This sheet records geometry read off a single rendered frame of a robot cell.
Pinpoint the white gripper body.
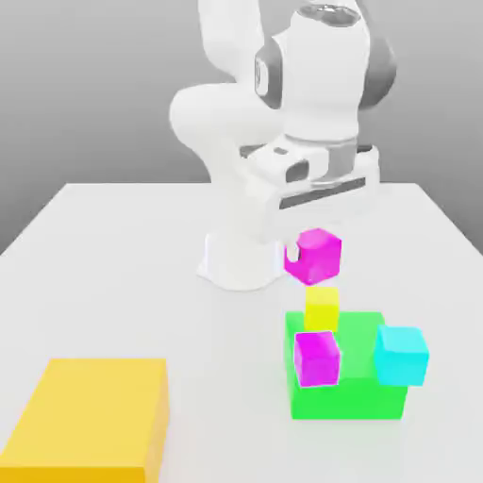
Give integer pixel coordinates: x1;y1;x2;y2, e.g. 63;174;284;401
268;145;381;243

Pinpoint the small magenta cube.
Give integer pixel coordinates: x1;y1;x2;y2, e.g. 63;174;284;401
292;330;341;389
283;227;343;287

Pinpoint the small yellow cube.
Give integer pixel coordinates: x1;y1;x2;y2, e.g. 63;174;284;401
304;286;340;334

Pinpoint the small cyan cube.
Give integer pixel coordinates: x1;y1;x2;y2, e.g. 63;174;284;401
373;325;430;387

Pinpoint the large green box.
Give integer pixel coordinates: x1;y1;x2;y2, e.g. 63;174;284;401
284;310;409;421

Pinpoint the large orange box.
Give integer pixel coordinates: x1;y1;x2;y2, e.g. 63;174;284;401
0;358;170;483

